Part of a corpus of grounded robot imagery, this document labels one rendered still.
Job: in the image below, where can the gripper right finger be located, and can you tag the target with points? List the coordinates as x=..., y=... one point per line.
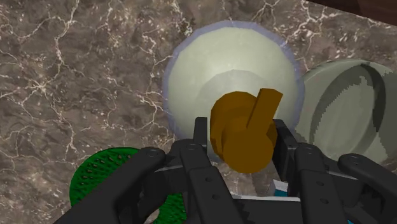
x=319, y=186

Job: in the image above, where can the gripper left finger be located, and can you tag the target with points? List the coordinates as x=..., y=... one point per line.
x=201, y=183

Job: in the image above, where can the brown wooden knob-shaped object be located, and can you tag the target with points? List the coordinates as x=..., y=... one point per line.
x=242, y=139

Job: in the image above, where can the white and teal box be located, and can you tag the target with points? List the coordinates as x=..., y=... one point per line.
x=280, y=189

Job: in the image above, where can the grey-green cup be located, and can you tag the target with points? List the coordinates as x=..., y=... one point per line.
x=347, y=124

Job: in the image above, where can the green perforated round object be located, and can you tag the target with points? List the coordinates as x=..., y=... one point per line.
x=99, y=170

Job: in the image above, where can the pale bowl with lilac rim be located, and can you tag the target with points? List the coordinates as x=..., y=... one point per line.
x=223, y=62

